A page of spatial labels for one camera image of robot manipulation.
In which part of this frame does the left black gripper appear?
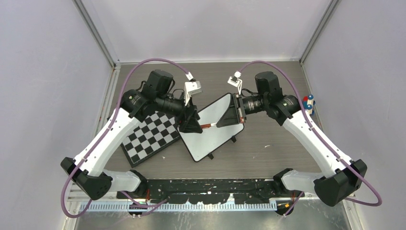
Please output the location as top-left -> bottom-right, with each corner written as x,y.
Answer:
156,91 -> 203,132

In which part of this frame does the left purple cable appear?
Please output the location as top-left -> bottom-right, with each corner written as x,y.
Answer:
60,58 -> 195,219

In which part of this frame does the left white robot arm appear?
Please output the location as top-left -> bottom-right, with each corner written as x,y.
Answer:
61,69 -> 203,200

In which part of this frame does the white whiteboard black frame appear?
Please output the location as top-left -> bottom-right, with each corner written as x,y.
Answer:
179,93 -> 244,162

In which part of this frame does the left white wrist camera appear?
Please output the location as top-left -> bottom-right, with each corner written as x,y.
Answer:
183,72 -> 203,105

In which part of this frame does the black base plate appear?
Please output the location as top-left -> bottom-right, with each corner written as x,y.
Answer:
128,179 -> 304,205

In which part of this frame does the blue red toy car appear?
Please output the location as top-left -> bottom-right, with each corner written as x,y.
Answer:
302,94 -> 316,116

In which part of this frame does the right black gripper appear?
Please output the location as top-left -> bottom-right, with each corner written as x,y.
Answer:
217,93 -> 268,127

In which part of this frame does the red white marker pen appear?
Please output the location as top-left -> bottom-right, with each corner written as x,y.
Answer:
201,123 -> 216,129

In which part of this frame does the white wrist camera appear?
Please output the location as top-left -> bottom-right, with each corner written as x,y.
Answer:
183,72 -> 203,105
227,71 -> 242,94

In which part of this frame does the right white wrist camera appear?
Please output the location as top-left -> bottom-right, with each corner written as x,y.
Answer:
227,71 -> 242,94

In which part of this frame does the slotted cable duct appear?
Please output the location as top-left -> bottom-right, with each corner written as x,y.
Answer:
87,201 -> 277,212

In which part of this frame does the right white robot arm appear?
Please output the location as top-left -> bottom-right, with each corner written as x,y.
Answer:
216,71 -> 367,207

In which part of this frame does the black white chessboard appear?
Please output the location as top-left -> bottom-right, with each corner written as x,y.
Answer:
121,112 -> 180,168

